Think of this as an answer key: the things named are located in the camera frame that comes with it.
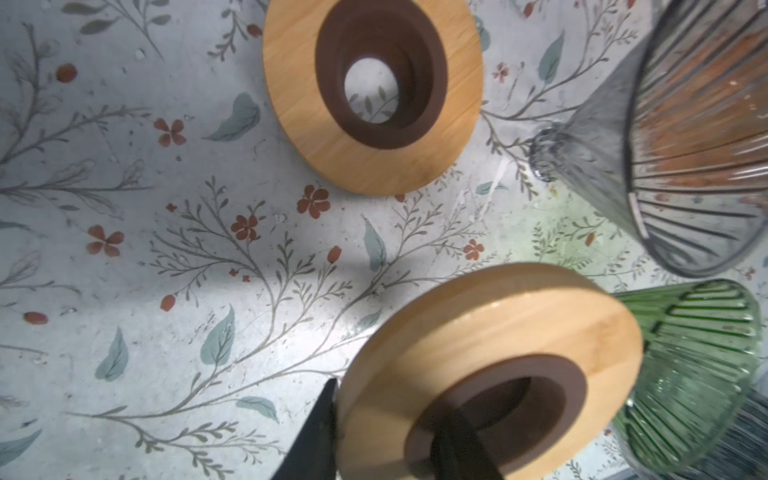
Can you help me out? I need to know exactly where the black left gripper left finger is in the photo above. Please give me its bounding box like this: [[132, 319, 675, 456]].
[[272, 378, 338, 480]]

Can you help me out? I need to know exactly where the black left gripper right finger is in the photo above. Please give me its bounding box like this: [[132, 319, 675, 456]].
[[430, 413, 503, 480]]

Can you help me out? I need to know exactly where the wooden dripper ring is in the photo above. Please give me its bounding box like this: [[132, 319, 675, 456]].
[[262, 0, 485, 197], [334, 262, 644, 480]]

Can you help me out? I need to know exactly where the grey glass dripper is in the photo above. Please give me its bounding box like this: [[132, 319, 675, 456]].
[[529, 1, 767, 278]]

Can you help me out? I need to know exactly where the grey glass carafe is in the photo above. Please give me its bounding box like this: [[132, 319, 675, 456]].
[[611, 382, 767, 479]]

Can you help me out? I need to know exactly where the floral table mat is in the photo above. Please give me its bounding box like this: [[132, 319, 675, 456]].
[[0, 0, 768, 480]]

